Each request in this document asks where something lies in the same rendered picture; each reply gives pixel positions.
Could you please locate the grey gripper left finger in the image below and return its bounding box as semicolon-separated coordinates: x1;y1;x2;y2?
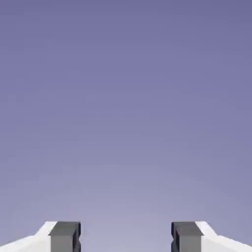
0;220;82;252

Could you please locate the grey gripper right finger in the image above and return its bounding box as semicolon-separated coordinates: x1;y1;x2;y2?
170;220;252;252

